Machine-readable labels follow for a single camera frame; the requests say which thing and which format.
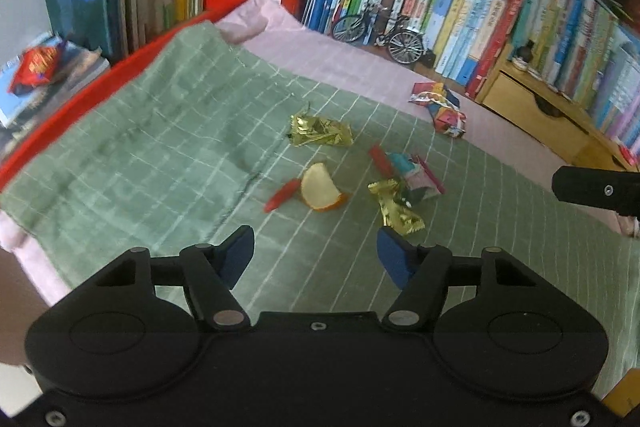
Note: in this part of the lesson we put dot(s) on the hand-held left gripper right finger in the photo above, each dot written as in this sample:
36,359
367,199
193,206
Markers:
395,257

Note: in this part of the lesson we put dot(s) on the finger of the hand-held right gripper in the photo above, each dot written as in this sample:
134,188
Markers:
590,187

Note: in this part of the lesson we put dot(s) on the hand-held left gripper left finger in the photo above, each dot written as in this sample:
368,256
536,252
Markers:
235,257

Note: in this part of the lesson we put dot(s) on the red tapered strip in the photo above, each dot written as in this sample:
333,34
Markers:
282,196

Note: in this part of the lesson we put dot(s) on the colourful snack packet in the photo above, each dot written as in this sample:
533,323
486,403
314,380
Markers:
440,112

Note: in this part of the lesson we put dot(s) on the crumpled gold foil wrapper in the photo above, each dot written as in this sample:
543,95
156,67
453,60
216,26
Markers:
320,132
400,217

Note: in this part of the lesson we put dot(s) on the pink teal wrapper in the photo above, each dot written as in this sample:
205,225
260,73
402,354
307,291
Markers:
420,179

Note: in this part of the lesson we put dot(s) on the red flat strip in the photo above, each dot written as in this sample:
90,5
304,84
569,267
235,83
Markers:
382,161

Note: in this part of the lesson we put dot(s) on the apple slice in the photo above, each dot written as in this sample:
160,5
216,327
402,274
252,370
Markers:
320,187

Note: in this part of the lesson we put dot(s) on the wooden drawer unit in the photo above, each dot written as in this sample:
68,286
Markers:
525,107

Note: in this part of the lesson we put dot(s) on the green checked blanket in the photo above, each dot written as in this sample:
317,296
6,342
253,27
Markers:
175,132

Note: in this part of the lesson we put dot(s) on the small dark figurine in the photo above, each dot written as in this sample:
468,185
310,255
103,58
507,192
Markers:
525,54

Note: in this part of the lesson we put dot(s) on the pink bed sheet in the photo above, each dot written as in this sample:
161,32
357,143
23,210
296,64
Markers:
350,67

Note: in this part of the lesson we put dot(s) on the black model bicycle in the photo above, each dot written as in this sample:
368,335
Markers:
406,48

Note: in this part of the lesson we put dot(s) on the long row of colourful books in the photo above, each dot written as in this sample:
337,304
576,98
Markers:
450,7

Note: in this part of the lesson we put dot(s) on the pile of magazines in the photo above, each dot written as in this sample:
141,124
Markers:
87,62

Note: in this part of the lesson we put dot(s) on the red foil snack packet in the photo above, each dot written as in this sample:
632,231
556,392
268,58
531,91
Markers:
37,67

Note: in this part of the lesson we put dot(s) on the red bed rail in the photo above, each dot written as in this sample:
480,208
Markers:
85,104

